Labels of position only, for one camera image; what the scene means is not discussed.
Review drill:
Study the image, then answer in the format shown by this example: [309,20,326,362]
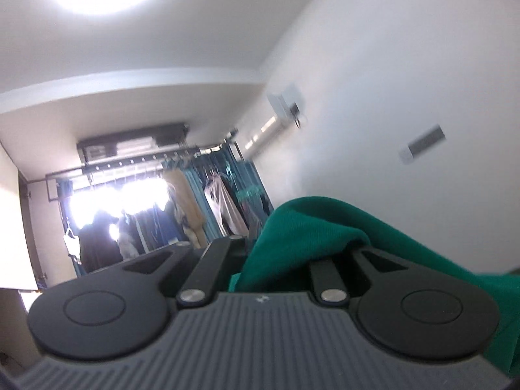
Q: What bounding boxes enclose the ceiling drying rack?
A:
[77,122,190,168]

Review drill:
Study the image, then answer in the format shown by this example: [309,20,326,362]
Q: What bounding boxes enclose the green hoodie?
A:
[227,197,520,378]

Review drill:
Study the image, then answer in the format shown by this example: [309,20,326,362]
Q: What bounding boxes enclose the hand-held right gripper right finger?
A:
[308,248,408,306]

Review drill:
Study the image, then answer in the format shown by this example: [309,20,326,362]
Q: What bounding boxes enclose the white hanging garment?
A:
[203,173,249,237]

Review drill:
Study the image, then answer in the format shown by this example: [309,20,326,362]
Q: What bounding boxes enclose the grey wall panel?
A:
[399,125,445,164]

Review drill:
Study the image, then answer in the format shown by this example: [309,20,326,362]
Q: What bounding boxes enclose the hanging clothes on rack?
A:
[162,146,274,248]

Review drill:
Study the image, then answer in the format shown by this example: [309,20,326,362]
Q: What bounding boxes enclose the black hanging garment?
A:
[77,209,123,274]

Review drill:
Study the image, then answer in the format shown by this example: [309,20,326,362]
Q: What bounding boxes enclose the white air conditioner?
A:
[240,83,305,159]

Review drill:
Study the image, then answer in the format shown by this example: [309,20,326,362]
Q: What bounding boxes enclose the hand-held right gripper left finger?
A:
[122,235,250,308]

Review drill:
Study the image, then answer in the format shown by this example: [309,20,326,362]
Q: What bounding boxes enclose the beige hanging garment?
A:
[164,168,209,248]

